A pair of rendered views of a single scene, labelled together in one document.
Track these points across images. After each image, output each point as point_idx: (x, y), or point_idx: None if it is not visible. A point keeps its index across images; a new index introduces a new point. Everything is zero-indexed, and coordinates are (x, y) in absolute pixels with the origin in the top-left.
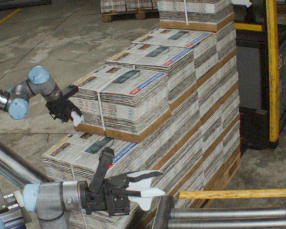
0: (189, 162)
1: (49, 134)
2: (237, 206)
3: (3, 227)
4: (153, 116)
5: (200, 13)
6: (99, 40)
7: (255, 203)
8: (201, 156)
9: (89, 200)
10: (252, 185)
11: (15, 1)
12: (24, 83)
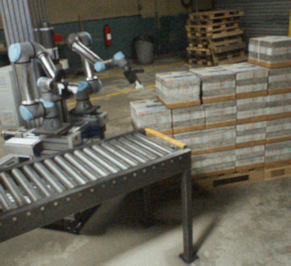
0: (219, 142)
1: None
2: (256, 192)
3: None
4: (183, 99)
5: (264, 54)
6: None
7: (270, 196)
8: (233, 144)
9: (53, 87)
10: (282, 188)
11: None
12: (112, 58)
